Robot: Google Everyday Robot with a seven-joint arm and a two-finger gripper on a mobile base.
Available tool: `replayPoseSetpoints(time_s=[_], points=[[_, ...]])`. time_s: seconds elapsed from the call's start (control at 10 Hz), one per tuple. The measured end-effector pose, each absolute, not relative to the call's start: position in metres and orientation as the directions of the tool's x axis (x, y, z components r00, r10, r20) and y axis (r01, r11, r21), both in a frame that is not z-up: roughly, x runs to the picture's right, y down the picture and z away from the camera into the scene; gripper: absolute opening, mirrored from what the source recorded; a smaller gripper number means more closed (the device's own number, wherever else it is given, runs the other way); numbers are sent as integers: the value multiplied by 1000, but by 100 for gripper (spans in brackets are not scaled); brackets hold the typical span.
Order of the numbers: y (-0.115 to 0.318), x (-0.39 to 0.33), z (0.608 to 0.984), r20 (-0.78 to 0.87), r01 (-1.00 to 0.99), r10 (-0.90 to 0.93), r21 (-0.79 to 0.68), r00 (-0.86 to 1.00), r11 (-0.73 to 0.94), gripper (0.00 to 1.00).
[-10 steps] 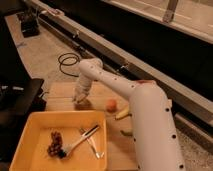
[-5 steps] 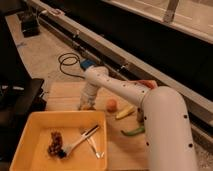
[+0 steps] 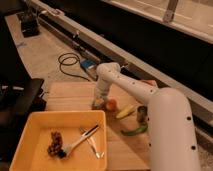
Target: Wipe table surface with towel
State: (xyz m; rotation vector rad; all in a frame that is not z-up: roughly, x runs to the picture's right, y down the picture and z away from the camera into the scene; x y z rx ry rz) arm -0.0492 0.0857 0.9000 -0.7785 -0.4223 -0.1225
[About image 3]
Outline long metal rail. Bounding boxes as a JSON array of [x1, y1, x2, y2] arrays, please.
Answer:
[[29, 0, 213, 127]]

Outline yellow plastic tray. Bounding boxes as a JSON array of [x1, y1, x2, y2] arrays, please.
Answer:
[[9, 110, 107, 171]]

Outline green chili pepper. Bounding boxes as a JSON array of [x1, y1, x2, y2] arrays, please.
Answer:
[[120, 124, 148, 136]]

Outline blue power box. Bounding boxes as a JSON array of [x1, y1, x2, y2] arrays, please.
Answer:
[[80, 59, 97, 80]]

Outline metal cup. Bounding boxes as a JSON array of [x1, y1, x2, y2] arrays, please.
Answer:
[[137, 106, 147, 123]]

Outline silver fork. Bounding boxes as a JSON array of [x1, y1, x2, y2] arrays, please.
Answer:
[[79, 127, 105, 159]]

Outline orange fruit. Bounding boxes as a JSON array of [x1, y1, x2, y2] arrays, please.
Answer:
[[106, 99, 117, 112]]

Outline black box on floor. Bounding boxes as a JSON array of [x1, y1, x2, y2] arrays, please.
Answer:
[[21, 13, 39, 37]]

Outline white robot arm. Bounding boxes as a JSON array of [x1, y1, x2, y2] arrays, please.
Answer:
[[94, 62, 201, 171]]

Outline black cable coil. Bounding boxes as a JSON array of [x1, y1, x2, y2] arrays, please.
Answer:
[[57, 52, 93, 83]]

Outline dark grape bunch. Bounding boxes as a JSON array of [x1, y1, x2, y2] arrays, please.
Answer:
[[47, 132, 65, 158]]

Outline terracotta bowl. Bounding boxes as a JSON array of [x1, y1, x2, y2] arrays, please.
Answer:
[[141, 80, 158, 87]]

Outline black chair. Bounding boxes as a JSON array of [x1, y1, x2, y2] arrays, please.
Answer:
[[0, 79, 46, 162]]

